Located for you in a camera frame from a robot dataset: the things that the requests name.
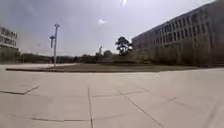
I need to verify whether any long grey building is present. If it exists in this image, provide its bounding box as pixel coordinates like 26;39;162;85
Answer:
131;0;224;68

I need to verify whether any pale concrete slab plaza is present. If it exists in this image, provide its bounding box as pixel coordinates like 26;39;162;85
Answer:
0;63;224;128

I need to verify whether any dark planted bed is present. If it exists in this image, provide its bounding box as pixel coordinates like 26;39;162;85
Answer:
5;62;201;74

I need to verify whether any row of trees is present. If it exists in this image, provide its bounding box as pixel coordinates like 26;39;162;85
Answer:
18;49;134;65

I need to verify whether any tall lamp pole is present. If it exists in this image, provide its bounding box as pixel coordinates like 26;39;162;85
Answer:
49;22;61;69

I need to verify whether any tall dark tree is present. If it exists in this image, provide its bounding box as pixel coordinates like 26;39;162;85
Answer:
115;35;134;57

